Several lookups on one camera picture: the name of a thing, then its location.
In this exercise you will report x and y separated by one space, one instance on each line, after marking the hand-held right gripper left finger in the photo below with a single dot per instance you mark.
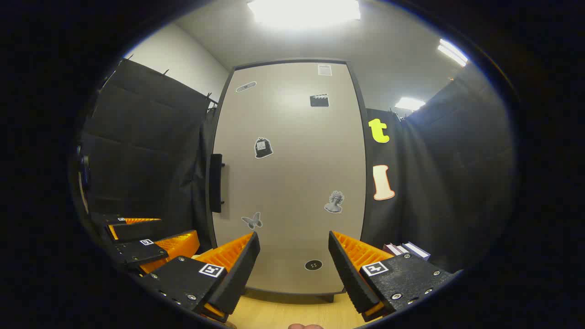
237 269

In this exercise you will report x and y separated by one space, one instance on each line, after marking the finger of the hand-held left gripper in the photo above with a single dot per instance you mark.
137 230
137 252

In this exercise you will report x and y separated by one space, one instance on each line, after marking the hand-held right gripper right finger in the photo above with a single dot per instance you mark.
349 274

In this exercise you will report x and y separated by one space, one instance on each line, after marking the grey cabinet door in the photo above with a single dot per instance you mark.
292 183

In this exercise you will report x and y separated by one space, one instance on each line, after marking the pink cover book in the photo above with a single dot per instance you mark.
390 249

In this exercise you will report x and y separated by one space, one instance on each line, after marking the black spine book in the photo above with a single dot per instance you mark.
402 249

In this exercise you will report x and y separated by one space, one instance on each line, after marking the black backdrop cloth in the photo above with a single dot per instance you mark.
137 137

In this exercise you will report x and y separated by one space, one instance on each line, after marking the small ceiling light panel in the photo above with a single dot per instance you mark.
410 103

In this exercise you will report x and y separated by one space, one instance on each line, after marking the long ceiling light panel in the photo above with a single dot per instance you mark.
452 52

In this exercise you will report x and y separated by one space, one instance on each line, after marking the large ceiling light panel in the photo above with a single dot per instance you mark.
304 11

